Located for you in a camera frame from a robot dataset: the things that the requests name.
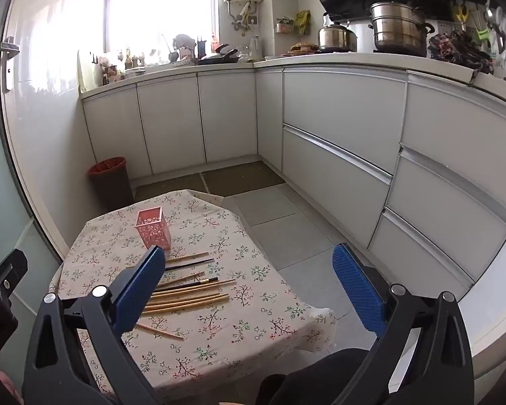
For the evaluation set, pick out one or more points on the floral tablecloth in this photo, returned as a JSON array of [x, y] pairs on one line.
[[244, 303]]

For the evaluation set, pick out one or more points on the clear glass jar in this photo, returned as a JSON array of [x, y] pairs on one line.
[[256, 48]]

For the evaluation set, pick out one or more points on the dark patterned cloth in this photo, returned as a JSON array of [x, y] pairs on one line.
[[459, 52]]

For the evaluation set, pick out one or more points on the yellow green snack bags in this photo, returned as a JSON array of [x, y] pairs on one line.
[[302, 22]]

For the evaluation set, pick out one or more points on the water heater pipes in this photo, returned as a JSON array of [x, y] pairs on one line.
[[241, 19]]

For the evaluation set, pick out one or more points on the pink perforated utensil holder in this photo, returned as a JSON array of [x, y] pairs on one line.
[[154, 228]]

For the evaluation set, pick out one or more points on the pile of chopsticks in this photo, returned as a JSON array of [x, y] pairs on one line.
[[185, 299]]

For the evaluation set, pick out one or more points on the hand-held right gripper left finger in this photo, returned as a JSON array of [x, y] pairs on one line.
[[137, 293]]

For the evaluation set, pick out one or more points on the black frying pan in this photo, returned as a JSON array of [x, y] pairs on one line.
[[217, 57]]

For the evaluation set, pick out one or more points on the frosted glass door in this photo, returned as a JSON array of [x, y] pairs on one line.
[[4, 228]]

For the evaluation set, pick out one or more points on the brown trash bin red rim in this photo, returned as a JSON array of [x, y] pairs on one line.
[[109, 181]]

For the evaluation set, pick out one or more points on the kitchen window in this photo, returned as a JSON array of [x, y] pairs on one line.
[[160, 8]]

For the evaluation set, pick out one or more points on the steel kettle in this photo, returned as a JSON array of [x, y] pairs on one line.
[[336, 37]]

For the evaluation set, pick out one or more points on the pale cutting board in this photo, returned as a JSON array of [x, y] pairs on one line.
[[84, 71]]

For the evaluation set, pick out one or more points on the plate of food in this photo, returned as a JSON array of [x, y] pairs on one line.
[[303, 47]]

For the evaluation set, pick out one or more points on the steel steamer pot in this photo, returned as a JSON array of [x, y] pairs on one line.
[[398, 27]]

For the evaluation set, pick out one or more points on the wall rack with utensils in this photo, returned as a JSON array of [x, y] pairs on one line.
[[476, 17]]

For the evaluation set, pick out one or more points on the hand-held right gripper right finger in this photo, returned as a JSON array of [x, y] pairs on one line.
[[358, 293]]

